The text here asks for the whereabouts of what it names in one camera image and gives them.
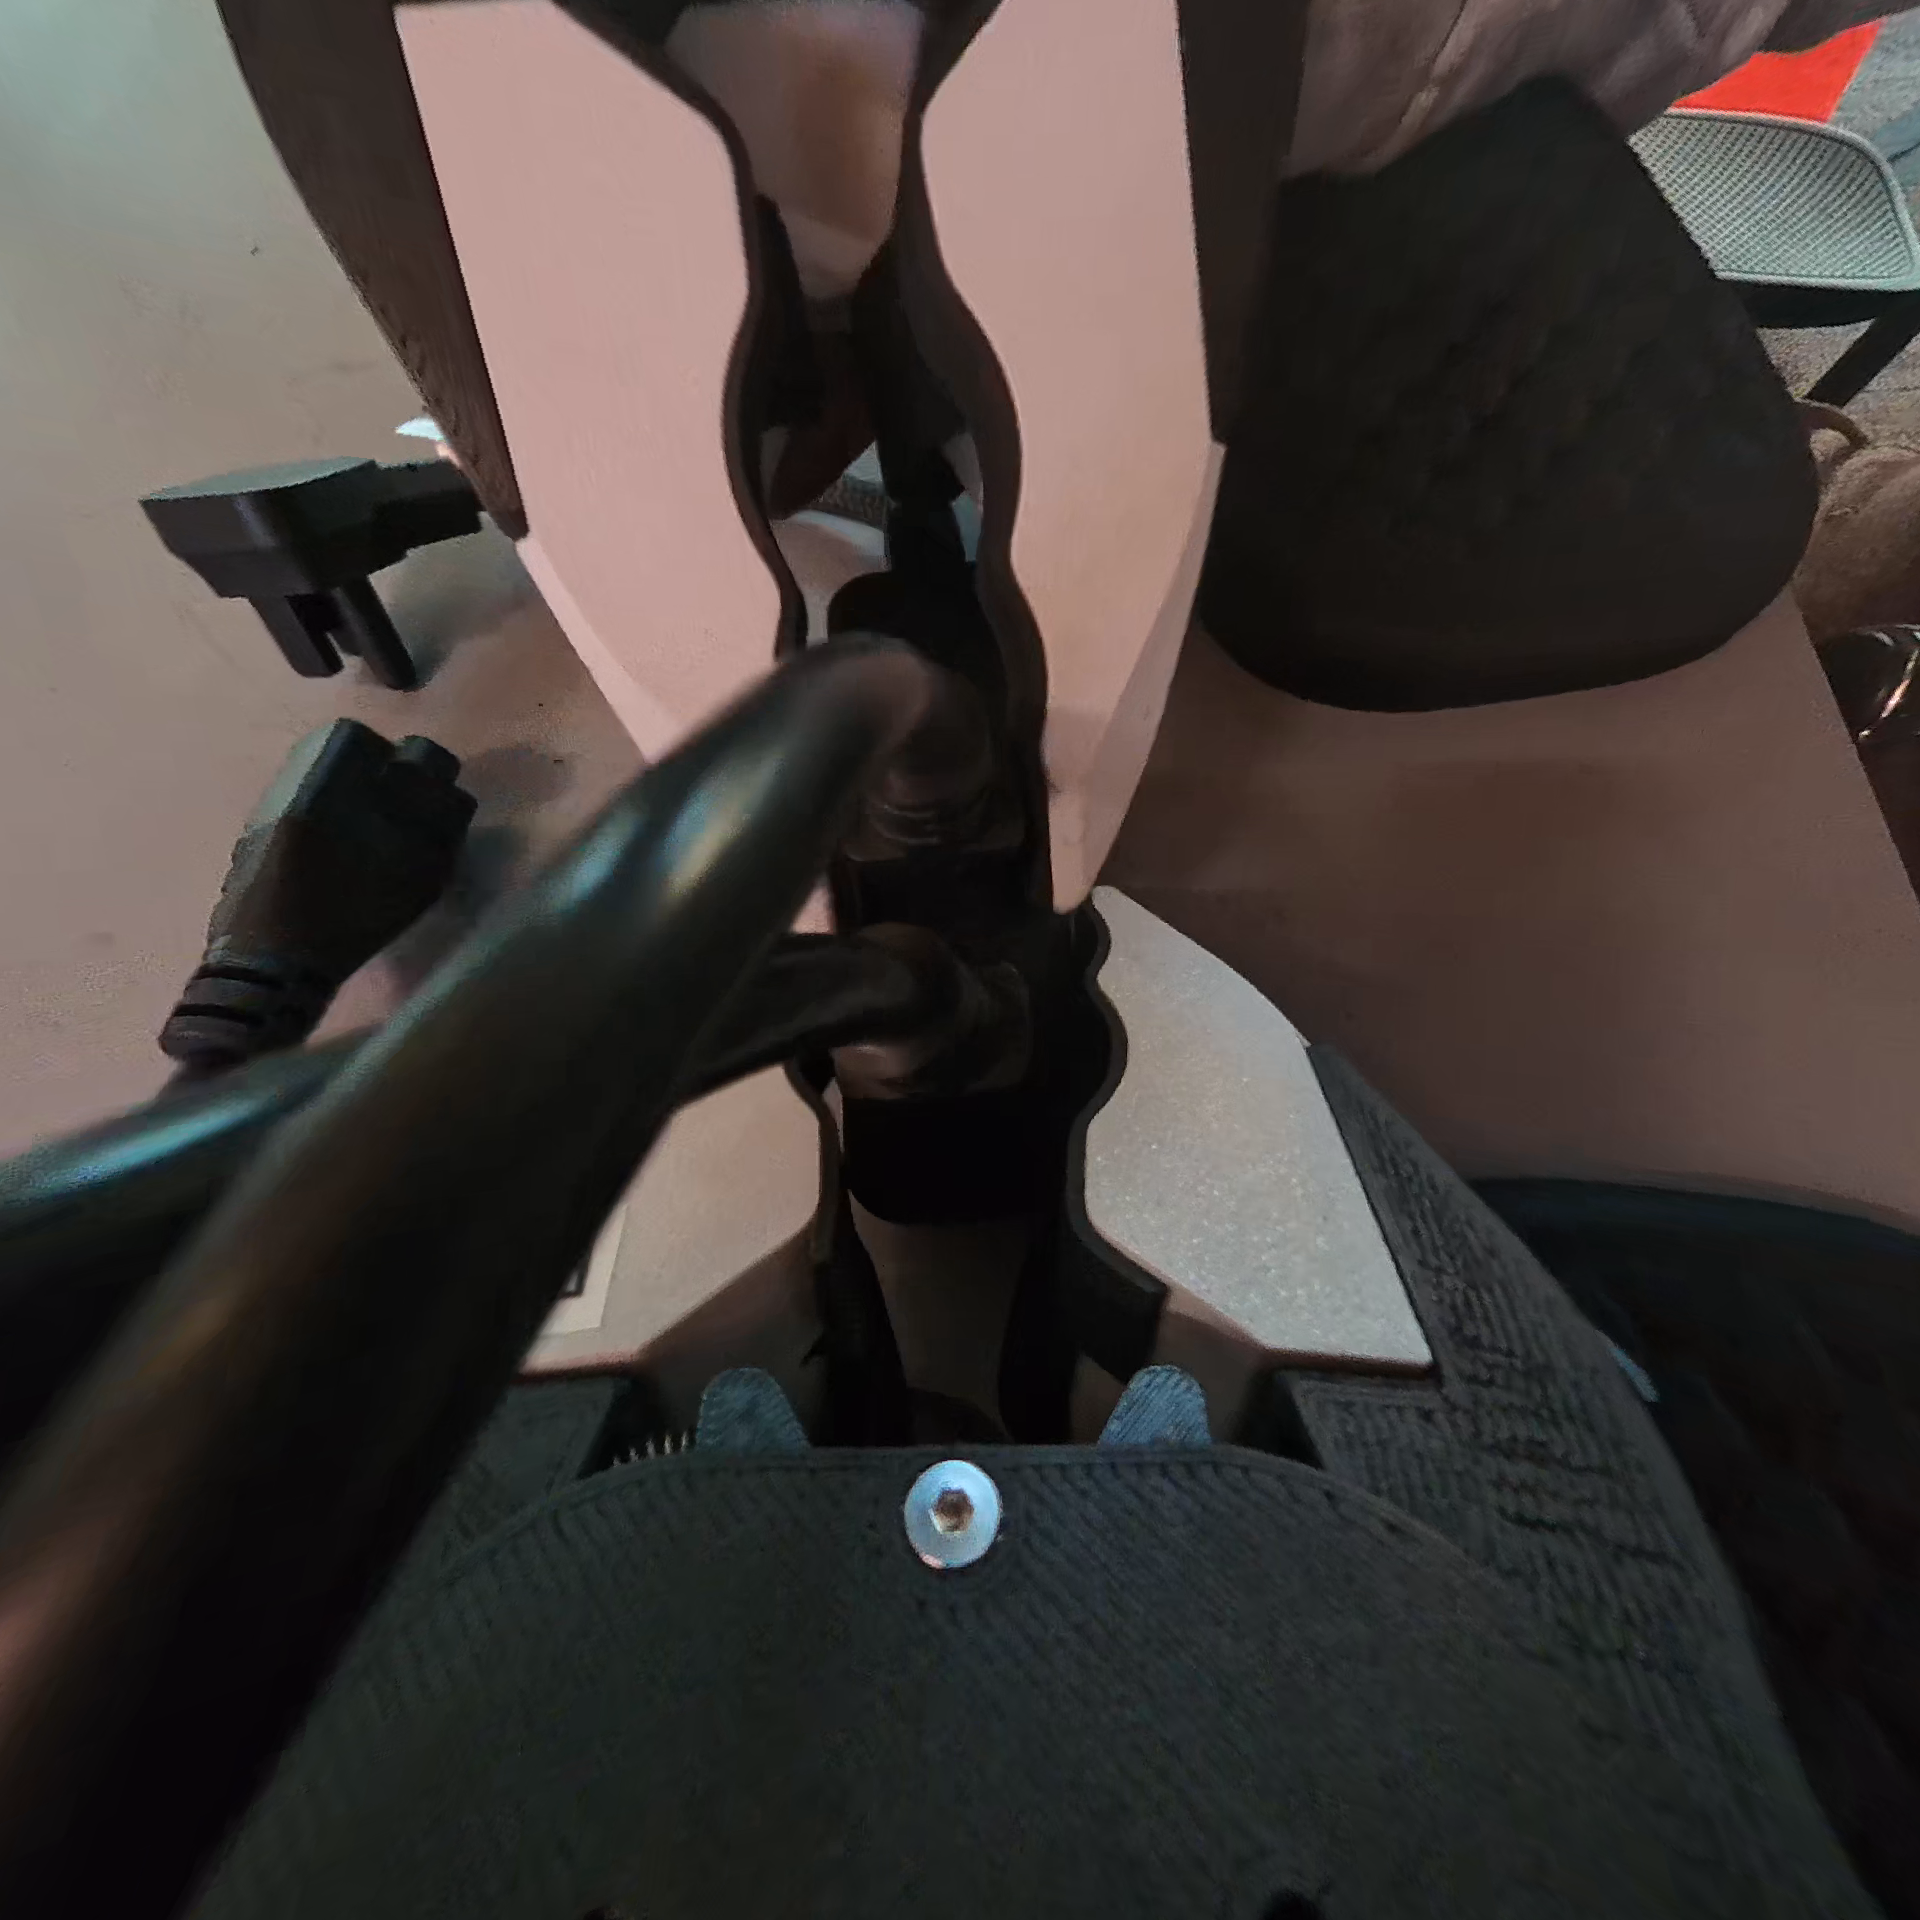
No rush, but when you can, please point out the black angled plug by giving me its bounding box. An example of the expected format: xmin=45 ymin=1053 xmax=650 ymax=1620
xmin=815 ymin=920 xmax=1041 ymax=1093

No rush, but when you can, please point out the black connector cable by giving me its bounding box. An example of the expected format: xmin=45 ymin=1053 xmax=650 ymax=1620
xmin=0 ymin=1034 xmax=378 ymax=1306

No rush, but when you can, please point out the thin black cable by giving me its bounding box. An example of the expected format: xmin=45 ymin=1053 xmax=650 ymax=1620
xmin=661 ymin=929 xmax=932 ymax=1114

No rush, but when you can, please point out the grey mesh chair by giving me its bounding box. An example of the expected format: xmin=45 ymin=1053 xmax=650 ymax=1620
xmin=1629 ymin=111 xmax=1920 ymax=409

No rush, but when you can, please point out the fuzzy brown cloth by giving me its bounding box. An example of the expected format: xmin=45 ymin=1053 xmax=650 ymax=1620
xmin=1791 ymin=402 xmax=1920 ymax=639

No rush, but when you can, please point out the red sheet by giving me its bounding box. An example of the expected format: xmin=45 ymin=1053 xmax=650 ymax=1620
xmin=1671 ymin=17 xmax=1883 ymax=118

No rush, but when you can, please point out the black power plug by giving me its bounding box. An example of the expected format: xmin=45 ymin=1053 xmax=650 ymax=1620
xmin=826 ymin=568 xmax=1055 ymax=940

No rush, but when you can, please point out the black ribbed cable connector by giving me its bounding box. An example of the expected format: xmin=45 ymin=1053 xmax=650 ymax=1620
xmin=158 ymin=718 xmax=483 ymax=1070

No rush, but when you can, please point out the thick black power cable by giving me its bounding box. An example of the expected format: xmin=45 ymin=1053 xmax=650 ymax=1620
xmin=0 ymin=631 xmax=940 ymax=1920

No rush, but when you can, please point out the black flat plug adapter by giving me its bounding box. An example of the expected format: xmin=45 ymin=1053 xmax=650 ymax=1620
xmin=139 ymin=457 xmax=489 ymax=693

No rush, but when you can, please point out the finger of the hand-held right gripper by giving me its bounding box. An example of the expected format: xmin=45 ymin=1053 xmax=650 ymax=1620
xmin=394 ymin=0 xmax=815 ymax=767
xmin=900 ymin=0 xmax=1228 ymax=912

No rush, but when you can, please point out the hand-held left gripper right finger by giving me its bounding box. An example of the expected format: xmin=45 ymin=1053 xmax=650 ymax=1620
xmin=1070 ymin=886 xmax=1438 ymax=1421

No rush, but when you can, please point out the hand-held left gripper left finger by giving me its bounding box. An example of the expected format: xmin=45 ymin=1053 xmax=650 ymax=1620
xmin=525 ymin=1082 xmax=845 ymax=1375

